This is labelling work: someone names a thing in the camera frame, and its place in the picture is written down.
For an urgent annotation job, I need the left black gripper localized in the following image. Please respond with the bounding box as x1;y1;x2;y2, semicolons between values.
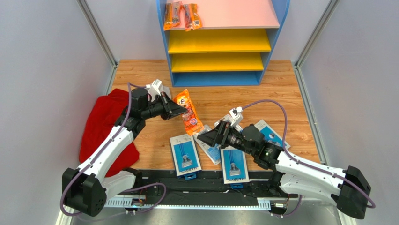
141;92;187;121

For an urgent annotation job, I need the orange BIC razor bag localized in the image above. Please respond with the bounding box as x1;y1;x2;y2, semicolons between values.
173;89;205;135

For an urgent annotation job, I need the narrow orange razor pack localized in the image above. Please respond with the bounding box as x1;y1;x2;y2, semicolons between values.
182;3;203;32

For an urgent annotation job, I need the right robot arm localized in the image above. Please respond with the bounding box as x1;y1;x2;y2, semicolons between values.
198;121;373;219

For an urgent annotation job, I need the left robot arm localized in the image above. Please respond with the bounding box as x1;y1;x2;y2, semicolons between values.
59;88;188;217

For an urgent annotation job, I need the orange razor pack on shelf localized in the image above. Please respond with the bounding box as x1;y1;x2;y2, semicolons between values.
163;1;182;30

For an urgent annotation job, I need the blue shelf unit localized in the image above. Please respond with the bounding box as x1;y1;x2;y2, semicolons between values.
161;0;290;87

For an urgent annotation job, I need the clear blister razor pack left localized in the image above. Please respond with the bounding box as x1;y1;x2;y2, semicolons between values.
193;125;221;165

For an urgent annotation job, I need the clear blister razor pack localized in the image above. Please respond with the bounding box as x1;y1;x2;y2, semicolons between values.
193;125;221;165
214;114;243;132

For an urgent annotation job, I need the white mesh zip bag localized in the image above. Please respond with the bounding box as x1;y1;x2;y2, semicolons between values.
163;86;172;99

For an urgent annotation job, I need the clear blister razor pack right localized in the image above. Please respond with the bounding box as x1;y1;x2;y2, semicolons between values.
214;114;243;132

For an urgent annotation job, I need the white blue Harry's box left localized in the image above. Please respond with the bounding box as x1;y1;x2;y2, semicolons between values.
170;134;202;180

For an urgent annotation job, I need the white blue harry's box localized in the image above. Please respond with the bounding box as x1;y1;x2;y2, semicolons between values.
221;147;250;189
170;134;202;180

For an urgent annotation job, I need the white blue Harry's box center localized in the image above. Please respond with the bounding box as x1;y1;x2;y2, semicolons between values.
221;147;250;189

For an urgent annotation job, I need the blue razor box right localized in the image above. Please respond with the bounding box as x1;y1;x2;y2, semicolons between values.
254;120;282;147

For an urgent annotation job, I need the red cloth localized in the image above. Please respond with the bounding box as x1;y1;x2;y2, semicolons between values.
79;89;140;177

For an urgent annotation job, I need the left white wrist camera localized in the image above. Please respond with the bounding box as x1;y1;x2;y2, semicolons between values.
145;79;164;102

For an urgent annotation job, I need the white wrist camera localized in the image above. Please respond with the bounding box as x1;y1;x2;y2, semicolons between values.
229;106;243;127
145;79;164;102

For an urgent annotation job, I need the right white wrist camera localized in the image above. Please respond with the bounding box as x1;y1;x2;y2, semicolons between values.
229;106;243;127

